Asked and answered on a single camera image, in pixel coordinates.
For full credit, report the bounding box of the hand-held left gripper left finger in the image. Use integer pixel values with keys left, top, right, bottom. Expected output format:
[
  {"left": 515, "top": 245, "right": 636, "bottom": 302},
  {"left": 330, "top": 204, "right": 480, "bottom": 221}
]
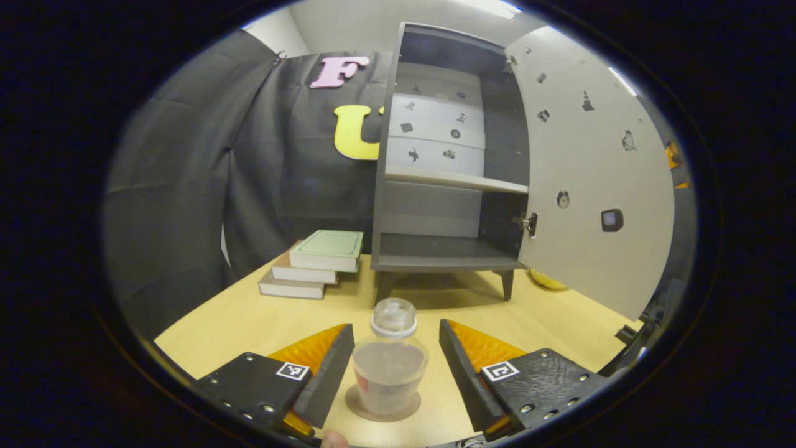
[{"left": 190, "top": 324, "right": 356, "bottom": 439}]

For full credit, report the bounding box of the yellow plush toy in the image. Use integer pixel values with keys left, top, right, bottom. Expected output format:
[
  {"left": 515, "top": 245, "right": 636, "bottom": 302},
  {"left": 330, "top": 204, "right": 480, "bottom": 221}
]
[{"left": 529, "top": 269, "right": 570, "bottom": 291}]

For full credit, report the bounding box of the round brown coaster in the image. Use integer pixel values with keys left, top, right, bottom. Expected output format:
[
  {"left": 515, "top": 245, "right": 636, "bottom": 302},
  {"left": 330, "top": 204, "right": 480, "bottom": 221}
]
[{"left": 345, "top": 385, "right": 422, "bottom": 423}]

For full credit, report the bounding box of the dark grey cabinet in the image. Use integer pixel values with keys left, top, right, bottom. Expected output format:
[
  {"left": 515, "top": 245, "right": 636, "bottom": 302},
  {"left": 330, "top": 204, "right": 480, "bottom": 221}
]
[{"left": 371, "top": 23, "right": 532, "bottom": 302}]

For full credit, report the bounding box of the clear plastic bottle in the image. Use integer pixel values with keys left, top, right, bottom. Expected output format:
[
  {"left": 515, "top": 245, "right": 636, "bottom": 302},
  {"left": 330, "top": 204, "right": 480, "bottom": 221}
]
[{"left": 352, "top": 297, "right": 430, "bottom": 416}]

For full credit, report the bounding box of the green book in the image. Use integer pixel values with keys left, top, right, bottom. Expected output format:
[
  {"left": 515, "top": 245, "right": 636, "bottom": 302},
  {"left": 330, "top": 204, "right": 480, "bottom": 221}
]
[{"left": 289, "top": 230, "right": 364, "bottom": 273}]

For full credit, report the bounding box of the black backdrop cloth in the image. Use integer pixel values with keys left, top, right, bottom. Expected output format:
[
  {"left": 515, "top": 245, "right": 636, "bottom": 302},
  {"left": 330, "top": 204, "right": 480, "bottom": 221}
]
[{"left": 103, "top": 30, "right": 694, "bottom": 349}]

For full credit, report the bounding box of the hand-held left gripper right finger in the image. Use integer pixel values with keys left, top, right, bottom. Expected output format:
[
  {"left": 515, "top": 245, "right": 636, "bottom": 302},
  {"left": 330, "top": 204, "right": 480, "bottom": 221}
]
[{"left": 438, "top": 319, "right": 613, "bottom": 442}]

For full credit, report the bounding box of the brown cover book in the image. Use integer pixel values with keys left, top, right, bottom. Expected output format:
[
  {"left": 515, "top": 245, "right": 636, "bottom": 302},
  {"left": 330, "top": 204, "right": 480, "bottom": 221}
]
[
  {"left": 258, "top": 271, "right": 327, "bottom": 300},
  {"left": 271, "top": 240, "right": 340, "bottom": 285}
]

